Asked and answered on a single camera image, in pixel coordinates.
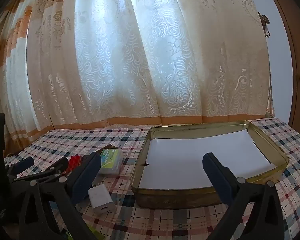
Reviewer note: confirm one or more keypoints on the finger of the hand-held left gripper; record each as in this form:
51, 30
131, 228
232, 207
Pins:
57, 166
25, 163

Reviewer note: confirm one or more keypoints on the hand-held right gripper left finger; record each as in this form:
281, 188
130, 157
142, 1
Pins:
86, 175

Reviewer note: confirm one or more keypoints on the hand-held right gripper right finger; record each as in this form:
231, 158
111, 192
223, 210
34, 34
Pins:
215, 177

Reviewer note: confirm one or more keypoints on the red toy brick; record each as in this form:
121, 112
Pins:
74, 162

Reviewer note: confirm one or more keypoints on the white charger adapter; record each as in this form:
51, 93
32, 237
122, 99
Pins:
100, 197

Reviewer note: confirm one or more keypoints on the clear green-label floss box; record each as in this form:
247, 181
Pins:
111, 161

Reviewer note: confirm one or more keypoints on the brown folding comb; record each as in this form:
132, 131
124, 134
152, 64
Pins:
107, 148

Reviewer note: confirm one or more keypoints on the gold metal tin box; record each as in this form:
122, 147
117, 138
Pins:
165, 201

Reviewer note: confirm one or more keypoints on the white paper sheet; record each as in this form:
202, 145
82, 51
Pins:
180, 160

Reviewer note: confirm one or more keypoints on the plaid tablecloth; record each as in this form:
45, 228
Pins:
152, 222

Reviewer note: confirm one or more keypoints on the curtain tieback tassel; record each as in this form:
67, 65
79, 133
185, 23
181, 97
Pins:
270, 105

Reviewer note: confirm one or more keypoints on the cream patterned curtain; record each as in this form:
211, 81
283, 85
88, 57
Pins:
140, 55

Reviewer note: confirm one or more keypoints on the brown wooden door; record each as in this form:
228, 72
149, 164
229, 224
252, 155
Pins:
298, 42

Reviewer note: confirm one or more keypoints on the brass curtain hook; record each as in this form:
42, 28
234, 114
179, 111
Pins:
264, 20

